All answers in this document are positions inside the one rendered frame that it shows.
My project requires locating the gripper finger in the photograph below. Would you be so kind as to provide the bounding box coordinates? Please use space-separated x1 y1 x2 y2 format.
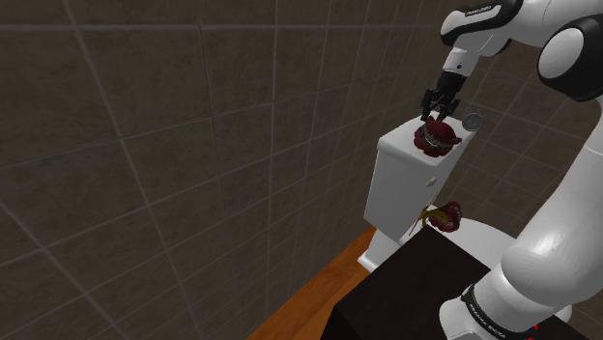
438 98 462 123
419 90 437 122

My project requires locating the dark red toothed figure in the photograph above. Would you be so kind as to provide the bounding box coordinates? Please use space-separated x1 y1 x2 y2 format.
413 116 463 158

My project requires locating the white toilet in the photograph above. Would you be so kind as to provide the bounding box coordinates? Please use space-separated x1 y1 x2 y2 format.
357 114 574 324

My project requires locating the red flower with yellow stem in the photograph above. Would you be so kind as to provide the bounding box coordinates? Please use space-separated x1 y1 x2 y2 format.
407 191 463 238

